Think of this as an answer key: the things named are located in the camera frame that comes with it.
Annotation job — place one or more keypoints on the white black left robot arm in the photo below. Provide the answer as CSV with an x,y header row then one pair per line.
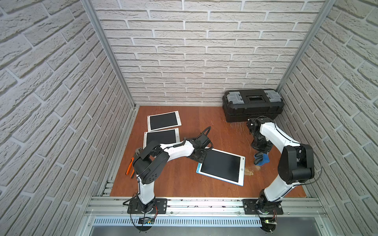
x,y
150,162

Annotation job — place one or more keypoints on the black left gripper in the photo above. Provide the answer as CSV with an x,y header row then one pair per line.
x,y
199,155

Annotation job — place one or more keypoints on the blue framed drawing tablet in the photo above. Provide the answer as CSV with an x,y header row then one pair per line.
x,y
224,166

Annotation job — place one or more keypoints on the right aluminium corner post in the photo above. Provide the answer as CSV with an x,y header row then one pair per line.
x,y
320,18

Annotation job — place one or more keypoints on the blue microfiber cloth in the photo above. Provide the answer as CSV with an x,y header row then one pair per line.
x,y
261,159

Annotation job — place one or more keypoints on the orange handled pliers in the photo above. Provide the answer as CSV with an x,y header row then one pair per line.
x,y
130,169

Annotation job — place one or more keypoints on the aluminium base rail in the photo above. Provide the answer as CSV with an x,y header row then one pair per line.
x,y
202,212

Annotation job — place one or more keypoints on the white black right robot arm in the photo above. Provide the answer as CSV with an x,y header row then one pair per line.
x,y
296,164

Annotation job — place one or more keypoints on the large white drawing tablet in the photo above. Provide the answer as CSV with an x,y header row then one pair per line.
x,y
168,136

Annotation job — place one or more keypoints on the black plastic toolbox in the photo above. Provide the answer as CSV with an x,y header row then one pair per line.
x,y
240,105

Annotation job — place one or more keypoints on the aluminium corner post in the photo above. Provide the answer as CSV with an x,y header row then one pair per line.
x,y
95,21
320,18

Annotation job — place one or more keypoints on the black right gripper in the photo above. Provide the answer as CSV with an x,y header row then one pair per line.
x,y
266,149

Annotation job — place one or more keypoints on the small white drawing tablet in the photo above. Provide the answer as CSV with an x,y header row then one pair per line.
x,y
163,121

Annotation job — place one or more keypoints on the left aluminium corner post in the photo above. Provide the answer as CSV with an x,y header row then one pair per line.
x,y
95,21

